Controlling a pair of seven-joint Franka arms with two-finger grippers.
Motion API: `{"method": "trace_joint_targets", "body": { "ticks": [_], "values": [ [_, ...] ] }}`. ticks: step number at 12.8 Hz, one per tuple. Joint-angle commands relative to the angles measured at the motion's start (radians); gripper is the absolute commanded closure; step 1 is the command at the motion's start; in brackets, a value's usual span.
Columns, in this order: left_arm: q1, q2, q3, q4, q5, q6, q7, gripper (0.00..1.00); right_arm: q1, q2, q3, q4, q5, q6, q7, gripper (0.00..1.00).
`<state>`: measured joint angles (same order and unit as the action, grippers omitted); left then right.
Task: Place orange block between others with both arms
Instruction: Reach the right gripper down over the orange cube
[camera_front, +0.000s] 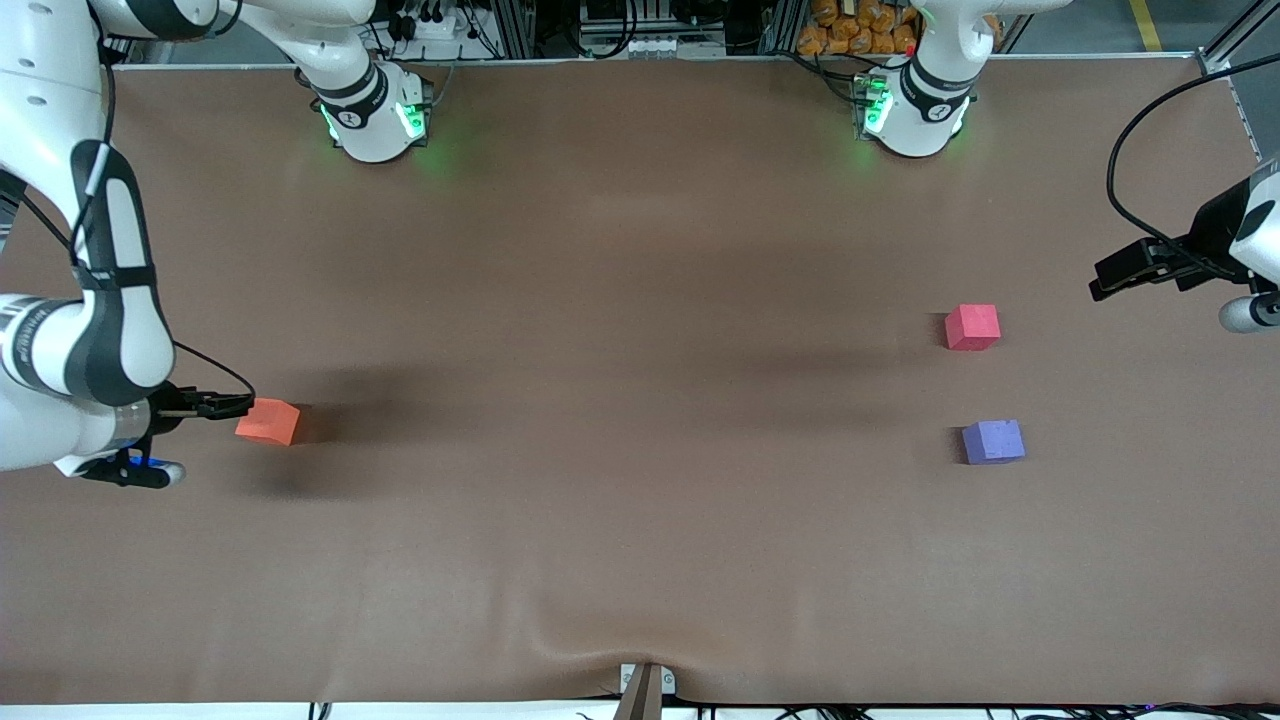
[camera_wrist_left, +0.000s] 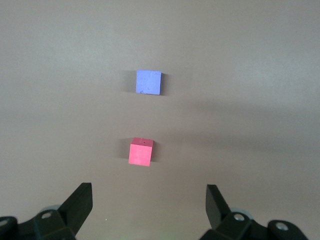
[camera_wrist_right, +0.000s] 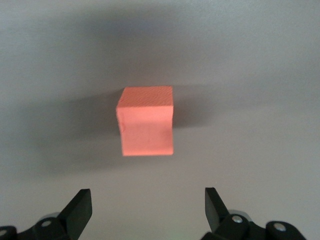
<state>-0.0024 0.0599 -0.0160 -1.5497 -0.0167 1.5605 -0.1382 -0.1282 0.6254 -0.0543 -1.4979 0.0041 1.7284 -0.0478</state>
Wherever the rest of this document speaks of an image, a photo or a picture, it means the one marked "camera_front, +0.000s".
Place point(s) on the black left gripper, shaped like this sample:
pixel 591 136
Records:
pixel 1208 243

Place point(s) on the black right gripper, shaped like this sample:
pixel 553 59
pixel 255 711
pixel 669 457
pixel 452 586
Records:
pixel 170 412

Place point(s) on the orange foam block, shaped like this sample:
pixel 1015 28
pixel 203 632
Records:
pixel 270 425

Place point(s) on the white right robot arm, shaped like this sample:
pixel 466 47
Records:
pixel 30 80

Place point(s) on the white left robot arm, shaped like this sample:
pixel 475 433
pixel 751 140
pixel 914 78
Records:
pixel 925 120

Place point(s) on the red foam block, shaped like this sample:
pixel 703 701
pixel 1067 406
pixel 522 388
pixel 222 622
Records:
pixel 972 328

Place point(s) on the purple foam block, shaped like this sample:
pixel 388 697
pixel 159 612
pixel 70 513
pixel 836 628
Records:
pixel 993 442

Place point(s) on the pile of orange objects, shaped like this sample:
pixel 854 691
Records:
pixel 850 25

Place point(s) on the brown table mat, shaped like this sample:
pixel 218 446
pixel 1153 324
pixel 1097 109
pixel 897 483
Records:
pixel 640 520

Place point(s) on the white power strip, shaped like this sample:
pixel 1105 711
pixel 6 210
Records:
pixel 440 28

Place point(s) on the white terminal block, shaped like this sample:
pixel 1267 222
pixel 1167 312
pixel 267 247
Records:
pixel 660 46

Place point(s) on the black electronics box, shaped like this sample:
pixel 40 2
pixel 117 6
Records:
pixel 605 12

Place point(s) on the white corner bracket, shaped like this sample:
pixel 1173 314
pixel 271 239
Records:
pixel 1214 66

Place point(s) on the aluminium frame post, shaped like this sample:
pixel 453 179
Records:
pixel 785 25
pixel 1235 35
pixel 515 30

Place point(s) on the metal clamp bracket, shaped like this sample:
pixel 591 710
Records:
pixel 628 680

